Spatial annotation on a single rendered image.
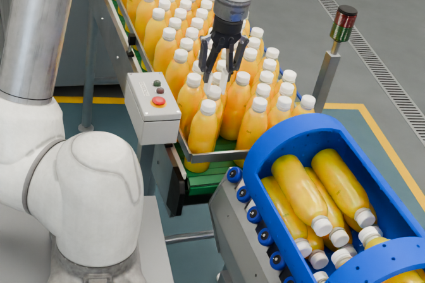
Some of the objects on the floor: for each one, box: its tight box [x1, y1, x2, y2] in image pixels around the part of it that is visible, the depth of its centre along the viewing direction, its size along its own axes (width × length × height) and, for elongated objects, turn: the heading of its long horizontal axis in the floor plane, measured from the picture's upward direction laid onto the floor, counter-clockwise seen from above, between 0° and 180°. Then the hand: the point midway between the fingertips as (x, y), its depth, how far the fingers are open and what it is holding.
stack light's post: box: [312, 51, 341, 114], centre depth 236 cm, size 4×4×110 cm
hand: (215, 81), depth 170 cm, fingers closed on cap, 4 cm apart
